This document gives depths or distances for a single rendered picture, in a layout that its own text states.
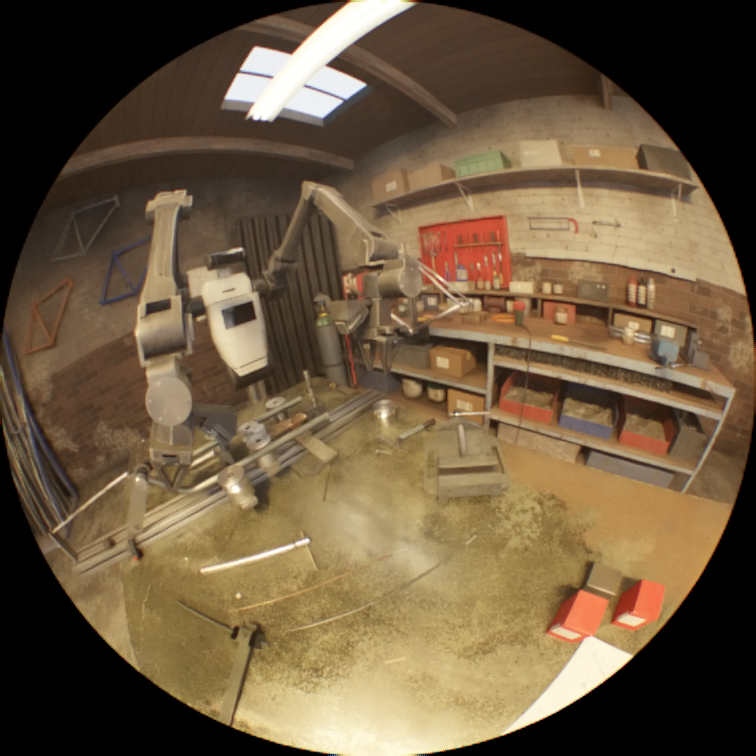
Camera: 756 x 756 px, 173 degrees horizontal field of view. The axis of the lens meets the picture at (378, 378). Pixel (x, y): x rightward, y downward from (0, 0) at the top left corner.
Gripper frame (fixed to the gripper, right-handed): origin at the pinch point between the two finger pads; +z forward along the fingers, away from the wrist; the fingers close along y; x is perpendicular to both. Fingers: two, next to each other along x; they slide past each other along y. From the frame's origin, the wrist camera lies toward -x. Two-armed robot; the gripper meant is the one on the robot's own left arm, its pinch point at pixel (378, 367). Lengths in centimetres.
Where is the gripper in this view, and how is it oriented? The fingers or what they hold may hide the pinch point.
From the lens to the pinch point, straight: 53.2
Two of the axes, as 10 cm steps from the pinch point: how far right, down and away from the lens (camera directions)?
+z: 0.2, 9.6, 2.8
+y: 7.7, 1.6, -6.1
